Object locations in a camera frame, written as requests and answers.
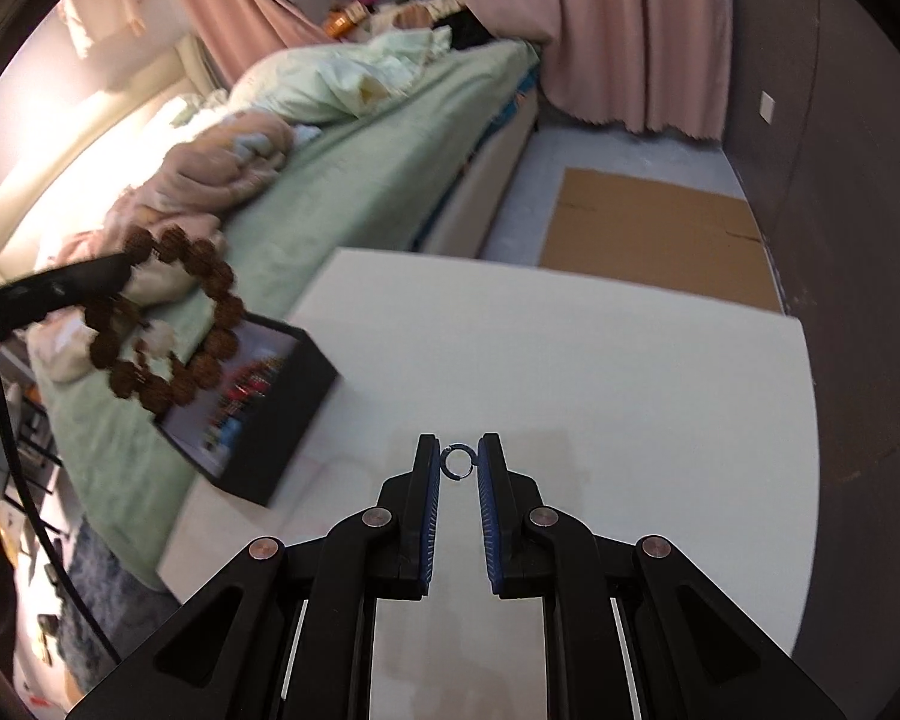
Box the brown seed bead bracelet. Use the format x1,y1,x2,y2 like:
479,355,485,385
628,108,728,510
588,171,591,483
82,225,247,415

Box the orange object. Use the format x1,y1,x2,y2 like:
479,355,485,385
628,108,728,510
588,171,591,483
326,4,368,38

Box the black cable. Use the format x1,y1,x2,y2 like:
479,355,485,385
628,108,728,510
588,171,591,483
0,311,125,668

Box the blue-grey fluffy rug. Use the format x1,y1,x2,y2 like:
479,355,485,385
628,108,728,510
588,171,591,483
15,521,185,698

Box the black jewelry box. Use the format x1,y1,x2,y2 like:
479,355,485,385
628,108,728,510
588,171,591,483
152,315,340,507

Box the pink curtain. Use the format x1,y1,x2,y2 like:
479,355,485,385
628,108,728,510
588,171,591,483
439,0,732,140
154,0,332,91

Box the green bed with bedding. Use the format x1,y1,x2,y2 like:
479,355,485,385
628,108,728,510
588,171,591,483
41,41,541,593

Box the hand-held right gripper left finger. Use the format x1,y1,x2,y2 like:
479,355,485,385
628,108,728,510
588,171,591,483
66,433,442,720

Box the beige bed base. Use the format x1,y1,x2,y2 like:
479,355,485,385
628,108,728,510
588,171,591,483
412,86,541,260

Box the dark clothing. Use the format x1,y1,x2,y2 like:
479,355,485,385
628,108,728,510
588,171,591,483
427,11,496,50

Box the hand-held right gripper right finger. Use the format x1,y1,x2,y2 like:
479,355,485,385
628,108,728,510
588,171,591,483
476,433,848,720

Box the pink fleece blanket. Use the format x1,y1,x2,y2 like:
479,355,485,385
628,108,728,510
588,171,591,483
26,109,297,383

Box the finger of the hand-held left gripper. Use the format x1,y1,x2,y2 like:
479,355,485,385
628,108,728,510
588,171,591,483
0,253,134,346

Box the brown cardboard sheet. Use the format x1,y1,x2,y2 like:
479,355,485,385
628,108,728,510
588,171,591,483
538,167,785,312

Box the light green duvet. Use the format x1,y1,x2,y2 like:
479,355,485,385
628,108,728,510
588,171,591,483
229,26,455,125

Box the small silver ring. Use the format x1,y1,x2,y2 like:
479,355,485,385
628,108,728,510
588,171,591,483
440,442,476,479

